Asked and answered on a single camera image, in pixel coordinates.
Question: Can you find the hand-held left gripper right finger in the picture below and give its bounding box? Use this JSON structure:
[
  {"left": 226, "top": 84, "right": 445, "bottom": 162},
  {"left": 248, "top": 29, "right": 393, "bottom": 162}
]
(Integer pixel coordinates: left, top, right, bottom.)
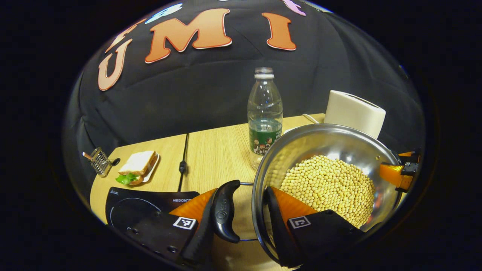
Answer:
[{"left": 264, "top": 187, "right": 366, "bottom": 268}]

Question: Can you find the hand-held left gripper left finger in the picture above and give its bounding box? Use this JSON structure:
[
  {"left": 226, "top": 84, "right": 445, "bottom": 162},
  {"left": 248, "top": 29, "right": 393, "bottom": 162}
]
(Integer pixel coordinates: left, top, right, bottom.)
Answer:
[{"left": 126, "top": 188, "right": 218, "bottom": 265}]

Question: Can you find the pile of yellow soybeans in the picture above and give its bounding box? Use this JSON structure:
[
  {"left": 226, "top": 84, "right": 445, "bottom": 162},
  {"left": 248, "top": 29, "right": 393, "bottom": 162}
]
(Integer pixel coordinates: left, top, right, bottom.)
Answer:
[{"left": 279, "top": 155, "right": 376, "bottom": 228}]

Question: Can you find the stainless steel pot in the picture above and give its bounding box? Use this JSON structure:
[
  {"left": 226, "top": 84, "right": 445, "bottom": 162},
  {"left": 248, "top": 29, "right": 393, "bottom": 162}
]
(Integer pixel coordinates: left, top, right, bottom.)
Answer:
[{"left": 213, "top": 123, "right": 401, "bottom": 264}]

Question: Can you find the black induction cooktop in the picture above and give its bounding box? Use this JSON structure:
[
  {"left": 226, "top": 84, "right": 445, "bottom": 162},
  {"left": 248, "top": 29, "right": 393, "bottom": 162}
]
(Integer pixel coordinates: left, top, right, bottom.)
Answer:
[{"left": 105, "top": 187, "right": 200, "bottom": 241}]

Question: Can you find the white toaster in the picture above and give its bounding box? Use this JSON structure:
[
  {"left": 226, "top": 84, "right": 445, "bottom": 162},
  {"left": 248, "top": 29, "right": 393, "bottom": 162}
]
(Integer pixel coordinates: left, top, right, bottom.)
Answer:
[{"left": 324, "top": 90, "right": 386, "bottom": 140}]

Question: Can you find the toy sandwich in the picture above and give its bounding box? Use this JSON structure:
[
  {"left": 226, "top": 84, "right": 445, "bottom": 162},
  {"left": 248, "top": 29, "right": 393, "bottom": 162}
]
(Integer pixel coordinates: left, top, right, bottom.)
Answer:
[{"left": 115, "top": 151, "right": 160, "bottom": 186}]

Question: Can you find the clear plastic water bottle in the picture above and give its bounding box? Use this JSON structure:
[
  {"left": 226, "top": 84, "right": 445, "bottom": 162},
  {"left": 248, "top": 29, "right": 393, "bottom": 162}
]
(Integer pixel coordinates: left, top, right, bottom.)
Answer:
[{"left": 247, "top": 67, "right": 284, "bottom": 172}]

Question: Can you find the black backdrop cloth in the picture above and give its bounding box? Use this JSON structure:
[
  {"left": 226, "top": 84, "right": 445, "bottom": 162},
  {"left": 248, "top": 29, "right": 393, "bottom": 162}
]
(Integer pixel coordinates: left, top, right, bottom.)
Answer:
[{"left": 62, "top": 0, "right": 426, "bottom": 196}]

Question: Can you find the black power cable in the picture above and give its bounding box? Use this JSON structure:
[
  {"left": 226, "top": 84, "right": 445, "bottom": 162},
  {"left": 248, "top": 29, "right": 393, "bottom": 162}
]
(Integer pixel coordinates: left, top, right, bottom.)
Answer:
[{"left": 177, "top": 132, "right": 189, "bottom": 192}]

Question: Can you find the small metal wire basket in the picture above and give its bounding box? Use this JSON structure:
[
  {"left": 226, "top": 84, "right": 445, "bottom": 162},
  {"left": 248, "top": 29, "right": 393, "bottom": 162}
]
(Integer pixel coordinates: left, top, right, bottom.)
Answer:
[{"left": 83, "top": 148, "right": 113, "bottom": 177}]

